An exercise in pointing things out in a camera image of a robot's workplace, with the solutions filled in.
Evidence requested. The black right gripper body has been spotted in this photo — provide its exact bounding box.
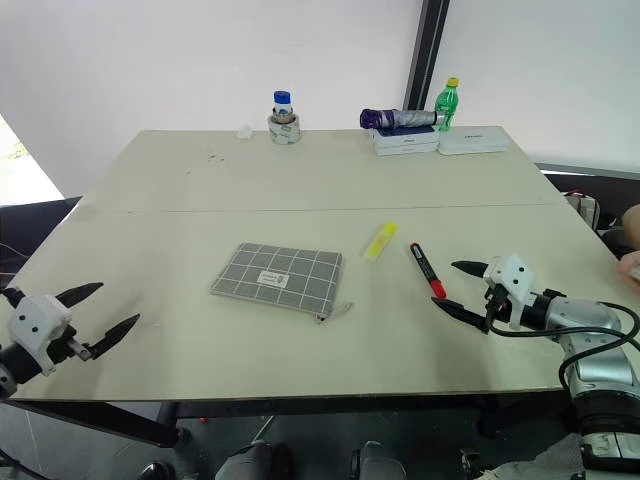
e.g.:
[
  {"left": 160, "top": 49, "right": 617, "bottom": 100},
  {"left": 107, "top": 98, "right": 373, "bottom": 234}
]
[{"left": 480, "top": 283, "right": 512, "bottom": 335}]

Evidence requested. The white box with blue lid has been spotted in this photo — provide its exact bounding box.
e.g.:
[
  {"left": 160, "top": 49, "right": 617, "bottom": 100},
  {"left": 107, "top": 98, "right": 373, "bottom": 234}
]
[{"left": 370, "top": 124, "right": 442, "bottom": 147}]

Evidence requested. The black table frame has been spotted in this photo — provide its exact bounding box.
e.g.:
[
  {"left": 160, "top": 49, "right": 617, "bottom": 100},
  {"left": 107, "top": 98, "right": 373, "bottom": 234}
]
[{"left": 0, "top": 392, "right": 506, "bottom": 449}]

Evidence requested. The folded purple silver umbrella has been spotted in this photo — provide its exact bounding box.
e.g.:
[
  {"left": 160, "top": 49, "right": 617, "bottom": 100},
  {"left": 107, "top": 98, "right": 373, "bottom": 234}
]
[{"left": 359, "top": 107, "right": 446, "bottom": 131}]

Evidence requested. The dark vertical window frame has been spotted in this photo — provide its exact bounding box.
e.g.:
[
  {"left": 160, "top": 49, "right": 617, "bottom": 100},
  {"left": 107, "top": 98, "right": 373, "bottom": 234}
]
[{"left": 401, "top": 0, "right": 451, "bottom": 114}]

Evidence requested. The bystander bare hand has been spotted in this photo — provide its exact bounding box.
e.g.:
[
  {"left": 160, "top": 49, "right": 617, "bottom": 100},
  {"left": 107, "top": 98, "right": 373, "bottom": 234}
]
[{"left": 616, "top": 248, "right": 640, "bottom": 284}]

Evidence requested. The black marker with red cap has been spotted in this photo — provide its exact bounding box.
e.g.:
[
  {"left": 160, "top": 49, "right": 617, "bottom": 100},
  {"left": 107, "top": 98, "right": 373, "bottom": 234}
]
[{"left": 409, "top": 242, "right": 448, "bottom": 298}]

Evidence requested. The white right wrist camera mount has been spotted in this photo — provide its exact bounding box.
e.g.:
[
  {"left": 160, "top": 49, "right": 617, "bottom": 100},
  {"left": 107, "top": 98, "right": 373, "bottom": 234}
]
[{"left": 481, "top": 253, "right": 537, "bottom": 332}]

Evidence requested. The plain white flat box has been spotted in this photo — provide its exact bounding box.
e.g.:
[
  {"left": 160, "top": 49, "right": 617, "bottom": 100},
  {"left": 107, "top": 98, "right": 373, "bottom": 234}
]
[{"left": 373, "top": 143, "right": 442, "bottom": 158}]

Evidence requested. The yellow highlighter pen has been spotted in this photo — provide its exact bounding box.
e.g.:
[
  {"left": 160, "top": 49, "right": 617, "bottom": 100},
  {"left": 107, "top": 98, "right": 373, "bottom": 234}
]
[{"left": 360, "top": 222, "right": 400, "bottom": 264}]

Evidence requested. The small bottle with blue cap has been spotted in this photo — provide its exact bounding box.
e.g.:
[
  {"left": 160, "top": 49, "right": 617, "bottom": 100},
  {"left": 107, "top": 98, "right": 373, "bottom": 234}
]
[{"left": 272, "top": 90, "right": 294, "bottom": 126}]

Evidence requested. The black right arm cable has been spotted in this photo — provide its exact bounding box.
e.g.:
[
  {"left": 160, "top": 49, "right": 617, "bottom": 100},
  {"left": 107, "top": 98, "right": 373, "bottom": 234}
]
[{"left": 484, "top": 294, "right": 640, "bottom": 397}]

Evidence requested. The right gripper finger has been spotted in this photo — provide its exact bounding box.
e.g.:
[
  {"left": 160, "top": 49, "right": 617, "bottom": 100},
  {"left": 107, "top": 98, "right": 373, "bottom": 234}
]
[
  {"left": 450, "top": 260, "right": 489, "bottom": 281},
  {"left": 430, "top": 297, "right": 491, "bottom": 335}
]

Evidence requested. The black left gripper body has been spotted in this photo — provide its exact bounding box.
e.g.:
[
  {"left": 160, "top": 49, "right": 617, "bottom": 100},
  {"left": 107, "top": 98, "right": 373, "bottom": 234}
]
[{"left": 47, "top": 324, "right": 96, "bottom": 364}]

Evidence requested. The dark rounded shape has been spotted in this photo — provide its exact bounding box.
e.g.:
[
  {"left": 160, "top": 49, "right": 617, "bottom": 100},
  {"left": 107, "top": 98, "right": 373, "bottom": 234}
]
[
  {"left": 348, "top": 439, "right": 407, "bottom": 480},
  {"left": 458, "top": 447, "right": 485, "bottom": 480},
  {"left": 136, "top": 459, "right": 177, "bottom": 480},
  {"left": 213, "top": 439, "right": 295, "bottom": 480}
]

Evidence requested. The green bottle with yellow cap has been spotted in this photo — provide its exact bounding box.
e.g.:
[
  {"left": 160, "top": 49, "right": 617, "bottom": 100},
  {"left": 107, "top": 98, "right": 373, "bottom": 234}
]
[{"left": 433, "top": 77, "right": 462, "bottom": 133}]

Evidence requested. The grey checked pencil pouch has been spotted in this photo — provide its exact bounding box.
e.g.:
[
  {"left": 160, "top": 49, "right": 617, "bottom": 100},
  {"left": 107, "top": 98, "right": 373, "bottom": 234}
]
[{"left": 208, "top": 242, "right": 355, "bottom": 326}]

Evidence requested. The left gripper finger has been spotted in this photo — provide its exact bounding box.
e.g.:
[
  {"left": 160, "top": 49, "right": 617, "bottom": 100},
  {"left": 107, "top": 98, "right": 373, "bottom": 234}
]
[
  {"left": 88, "top": 313, "right": 142, "bottom": 361},
  {"left": 54, "top": 282, "right": 105, "bottom": 308}
]

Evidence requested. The white tape roll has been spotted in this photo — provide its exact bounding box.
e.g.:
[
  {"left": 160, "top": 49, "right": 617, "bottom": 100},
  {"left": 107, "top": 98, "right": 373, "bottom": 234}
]
[{"left": 267, "top": 112, "right": 302, "bottom": 147}]

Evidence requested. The white pink bag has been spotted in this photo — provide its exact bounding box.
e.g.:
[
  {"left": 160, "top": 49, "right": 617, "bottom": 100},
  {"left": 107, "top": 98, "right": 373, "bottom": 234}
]
[{"left": 564, "top": 189, "right": 602, "bottom": 232}]

